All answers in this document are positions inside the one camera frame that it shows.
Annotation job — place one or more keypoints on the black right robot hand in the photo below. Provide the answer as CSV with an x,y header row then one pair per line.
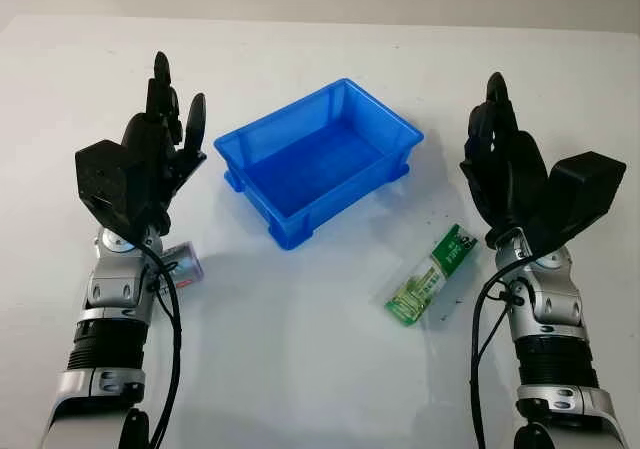
x,y
515,169

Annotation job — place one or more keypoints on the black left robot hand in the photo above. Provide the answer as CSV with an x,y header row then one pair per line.
x,y
150,139

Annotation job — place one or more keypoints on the silver cylindrical can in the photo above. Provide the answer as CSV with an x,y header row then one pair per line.
x,y
185,266

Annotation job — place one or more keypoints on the green printed packet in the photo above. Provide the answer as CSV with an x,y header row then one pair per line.
x,y
432,274

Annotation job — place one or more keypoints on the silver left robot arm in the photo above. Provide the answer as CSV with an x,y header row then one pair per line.
x,y
105,289

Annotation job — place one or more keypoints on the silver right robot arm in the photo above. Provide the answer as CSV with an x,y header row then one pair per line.
x,y
555,309

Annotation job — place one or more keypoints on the blue plastic tray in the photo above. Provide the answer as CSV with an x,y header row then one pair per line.
x,y
320,169

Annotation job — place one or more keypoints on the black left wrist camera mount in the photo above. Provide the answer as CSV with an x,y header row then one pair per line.
x,y
102,179

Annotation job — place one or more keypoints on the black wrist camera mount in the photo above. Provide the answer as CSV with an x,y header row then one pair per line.
x,y
580,194
102,179

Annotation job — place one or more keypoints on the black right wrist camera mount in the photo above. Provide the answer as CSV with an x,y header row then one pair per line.
x,y
580,194

